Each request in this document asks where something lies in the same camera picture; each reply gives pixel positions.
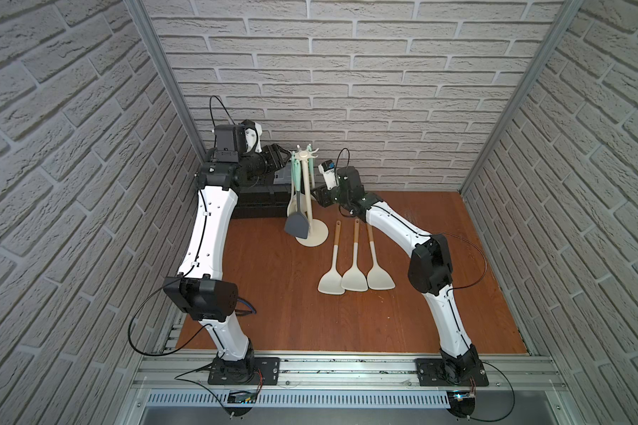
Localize grey spatula mint handle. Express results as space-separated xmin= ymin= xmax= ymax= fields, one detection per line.
xmin=285 ymin=158 xmax=310 ymax=239

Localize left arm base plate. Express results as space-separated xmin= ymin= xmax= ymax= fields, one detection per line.
xmin=207 ymin=357 xmax=280 ymax=386

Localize aluminium mounting rail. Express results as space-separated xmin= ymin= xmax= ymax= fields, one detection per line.
xmin=130 ymin=350 xmax=568 ymax=391

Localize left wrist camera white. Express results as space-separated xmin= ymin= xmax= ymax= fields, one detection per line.
xmin=241 ymin=120 xmax=262 ymax=153

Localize cream spatula mint handle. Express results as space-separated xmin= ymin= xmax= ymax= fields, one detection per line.
xmin=306 ymin=143 xmax=315 ymax=189

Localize cream utensil rack stand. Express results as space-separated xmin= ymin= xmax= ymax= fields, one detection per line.
xmin=292 ymin=145 xmax=328 ymax=247

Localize cream spatula wooden handle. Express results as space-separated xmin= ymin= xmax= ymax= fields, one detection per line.
xmin=366 ymin=223 xmax=395 ymax=290
xmin=340 ymin=219 xmax=369 ymax=292
xmin=318 ymin=221 xmax=345 ymax=296

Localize black plastic toolbox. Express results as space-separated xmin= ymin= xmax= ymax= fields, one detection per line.
xmin=197 ymin=161 xmax=293 ymax=220

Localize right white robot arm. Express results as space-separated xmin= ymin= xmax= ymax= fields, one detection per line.
xmin=313 ymin=160 xmax=482 ymax=384

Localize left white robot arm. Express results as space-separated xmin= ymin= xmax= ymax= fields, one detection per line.
xmin=163 ymin=120 xmax=291 ymax=380

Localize blue handled pliers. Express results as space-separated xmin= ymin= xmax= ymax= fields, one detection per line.
xmin=235 ymin=297 xmax=257 ymax=317

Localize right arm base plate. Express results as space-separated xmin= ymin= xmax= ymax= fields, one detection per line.
xmin=415 ymin=358 xmax=489 ymax=387

